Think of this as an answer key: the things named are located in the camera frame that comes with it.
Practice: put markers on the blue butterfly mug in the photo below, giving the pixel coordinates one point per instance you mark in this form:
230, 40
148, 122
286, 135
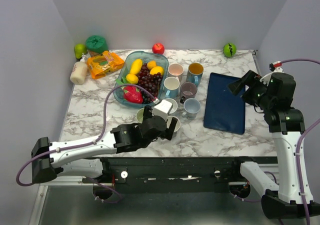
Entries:
194, 73

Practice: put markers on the green mug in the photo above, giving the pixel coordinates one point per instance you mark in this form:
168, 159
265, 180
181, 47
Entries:
140, 115

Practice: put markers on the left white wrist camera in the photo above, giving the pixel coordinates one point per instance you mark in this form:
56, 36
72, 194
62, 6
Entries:
162, 109

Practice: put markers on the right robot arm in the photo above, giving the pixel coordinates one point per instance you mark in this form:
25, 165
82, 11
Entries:
291, 198

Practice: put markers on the light blue white mug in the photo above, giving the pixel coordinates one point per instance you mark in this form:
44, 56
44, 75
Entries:
174, 105

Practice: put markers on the yellow lemon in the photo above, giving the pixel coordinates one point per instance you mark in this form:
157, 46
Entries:
157, 70
132, 79

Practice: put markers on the orange snack bag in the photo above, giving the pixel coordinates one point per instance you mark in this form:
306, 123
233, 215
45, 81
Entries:
103, 64

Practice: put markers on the dark purple grapes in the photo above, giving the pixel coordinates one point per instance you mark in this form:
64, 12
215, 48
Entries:
151, 83

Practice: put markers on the dark teal mug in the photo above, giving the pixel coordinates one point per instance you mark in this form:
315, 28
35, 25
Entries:
177, 126

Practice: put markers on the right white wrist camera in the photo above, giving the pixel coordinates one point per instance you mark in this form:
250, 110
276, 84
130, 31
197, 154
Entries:
275, 67

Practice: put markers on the yellow lemon left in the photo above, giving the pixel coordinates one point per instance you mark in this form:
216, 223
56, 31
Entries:
132, 79

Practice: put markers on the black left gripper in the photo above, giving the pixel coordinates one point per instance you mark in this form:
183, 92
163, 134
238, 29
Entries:
168, 134

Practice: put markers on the black table frame rail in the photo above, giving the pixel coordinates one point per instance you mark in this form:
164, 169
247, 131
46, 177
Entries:
136, 175

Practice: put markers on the green pear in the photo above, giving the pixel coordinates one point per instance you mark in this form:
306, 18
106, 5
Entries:
79, 50

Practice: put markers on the green black ball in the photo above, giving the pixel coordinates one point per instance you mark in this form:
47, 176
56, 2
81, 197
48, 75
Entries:
229, 50

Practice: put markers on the small orange fruit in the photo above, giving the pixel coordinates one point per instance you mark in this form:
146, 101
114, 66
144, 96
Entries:
151, 64

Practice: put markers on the pink mug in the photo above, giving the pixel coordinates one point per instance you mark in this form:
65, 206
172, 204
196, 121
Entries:
176, 70

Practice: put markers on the red dragon fruit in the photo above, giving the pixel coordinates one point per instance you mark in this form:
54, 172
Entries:
131, 93

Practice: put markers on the red apple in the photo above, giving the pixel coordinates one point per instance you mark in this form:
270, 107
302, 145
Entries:
158, 48

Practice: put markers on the cream lotion bottle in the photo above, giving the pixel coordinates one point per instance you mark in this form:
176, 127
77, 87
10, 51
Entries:
79, 71

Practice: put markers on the purple mug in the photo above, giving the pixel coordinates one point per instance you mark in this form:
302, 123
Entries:
187, 90

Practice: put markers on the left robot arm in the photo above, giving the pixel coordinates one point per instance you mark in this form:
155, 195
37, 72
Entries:
50, 159

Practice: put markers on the yellow mango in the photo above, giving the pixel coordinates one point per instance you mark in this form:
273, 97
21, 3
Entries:
136, 66

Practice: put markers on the light blue faceted mug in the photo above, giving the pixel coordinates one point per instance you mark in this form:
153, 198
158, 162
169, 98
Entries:
171, 85

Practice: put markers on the grey white mug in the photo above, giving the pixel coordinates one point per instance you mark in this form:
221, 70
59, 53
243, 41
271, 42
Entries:
191, 108

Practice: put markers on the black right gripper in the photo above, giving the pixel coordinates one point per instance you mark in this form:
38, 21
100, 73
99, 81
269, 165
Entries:
252, 79

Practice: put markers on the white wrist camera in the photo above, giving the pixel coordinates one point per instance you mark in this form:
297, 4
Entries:
275, 67
162, 109

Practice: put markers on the dark blue tray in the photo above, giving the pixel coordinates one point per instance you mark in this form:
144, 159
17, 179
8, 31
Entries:
223, 110

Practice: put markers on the clear blue fruit tray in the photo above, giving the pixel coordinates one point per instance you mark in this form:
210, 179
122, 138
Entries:
161, 60

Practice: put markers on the yellow lemon right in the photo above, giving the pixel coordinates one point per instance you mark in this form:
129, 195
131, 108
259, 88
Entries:
157, 70

